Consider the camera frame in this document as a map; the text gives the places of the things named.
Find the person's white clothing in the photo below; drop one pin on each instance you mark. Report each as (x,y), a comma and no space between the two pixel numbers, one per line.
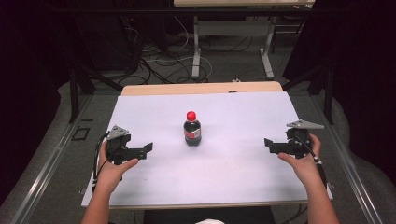
(210,221)

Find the wooden table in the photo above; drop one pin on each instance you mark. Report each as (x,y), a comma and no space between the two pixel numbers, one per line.
(193,88)

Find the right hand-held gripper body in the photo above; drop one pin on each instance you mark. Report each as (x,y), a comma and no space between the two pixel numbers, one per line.
(298,143)

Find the red bottle cap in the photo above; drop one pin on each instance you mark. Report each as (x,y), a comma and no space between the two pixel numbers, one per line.
(191,116)

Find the person's right hand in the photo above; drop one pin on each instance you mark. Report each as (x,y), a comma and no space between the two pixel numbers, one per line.
(306,169)

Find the metal floor rail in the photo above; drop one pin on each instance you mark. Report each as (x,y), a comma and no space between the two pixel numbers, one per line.
(46,174)
(351,174)

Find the white table mat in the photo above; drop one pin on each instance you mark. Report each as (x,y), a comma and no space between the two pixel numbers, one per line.
(218,174)

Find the white desk with metal legs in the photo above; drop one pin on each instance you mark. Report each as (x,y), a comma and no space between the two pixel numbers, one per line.
(232,28)

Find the person's dark lap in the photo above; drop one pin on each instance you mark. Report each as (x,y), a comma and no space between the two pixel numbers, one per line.
(174,216)

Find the person's left hand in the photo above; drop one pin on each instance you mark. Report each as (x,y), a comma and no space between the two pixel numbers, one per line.
(110,172)

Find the dark cola bottle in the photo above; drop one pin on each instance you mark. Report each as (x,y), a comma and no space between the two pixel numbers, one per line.
(192,133)

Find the dark curtain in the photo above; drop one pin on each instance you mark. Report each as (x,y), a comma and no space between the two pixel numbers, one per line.
(28,77)
(364,77)

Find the black metal stand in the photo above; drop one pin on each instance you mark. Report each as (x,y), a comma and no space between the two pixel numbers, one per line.
(328,93)
(74,93)

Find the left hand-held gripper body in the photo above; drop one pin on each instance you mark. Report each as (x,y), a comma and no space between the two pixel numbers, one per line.
(117,146)

